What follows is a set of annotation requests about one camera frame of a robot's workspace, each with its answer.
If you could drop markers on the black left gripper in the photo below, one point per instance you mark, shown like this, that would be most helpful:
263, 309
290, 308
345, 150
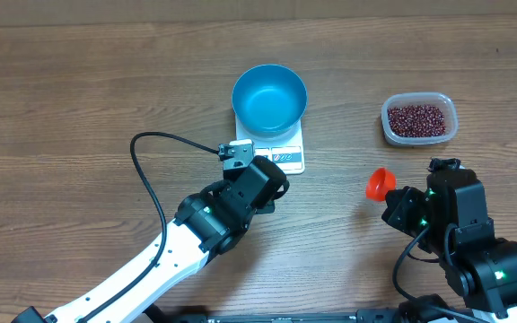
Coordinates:
269, 208

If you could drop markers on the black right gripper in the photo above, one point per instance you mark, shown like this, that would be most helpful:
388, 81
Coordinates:
403, 205

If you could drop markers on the red scoop blue handle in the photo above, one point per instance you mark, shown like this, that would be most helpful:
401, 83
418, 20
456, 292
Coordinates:
379, 184

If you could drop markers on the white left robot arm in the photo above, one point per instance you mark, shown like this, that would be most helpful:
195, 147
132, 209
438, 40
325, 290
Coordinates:
207, 224

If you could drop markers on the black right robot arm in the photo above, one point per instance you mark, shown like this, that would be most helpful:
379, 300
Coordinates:
450, 221

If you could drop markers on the white digital kitchen scale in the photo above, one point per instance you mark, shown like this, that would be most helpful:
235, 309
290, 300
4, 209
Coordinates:
286, 150

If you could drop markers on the teal blue bowl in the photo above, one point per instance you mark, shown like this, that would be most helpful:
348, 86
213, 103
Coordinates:
269, 99

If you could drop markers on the red beans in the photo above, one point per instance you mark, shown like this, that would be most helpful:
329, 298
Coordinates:
416, 121

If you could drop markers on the clear plastic container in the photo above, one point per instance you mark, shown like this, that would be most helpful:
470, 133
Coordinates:
440, 100

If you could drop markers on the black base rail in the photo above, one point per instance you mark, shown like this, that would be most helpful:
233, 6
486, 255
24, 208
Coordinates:
198, 315

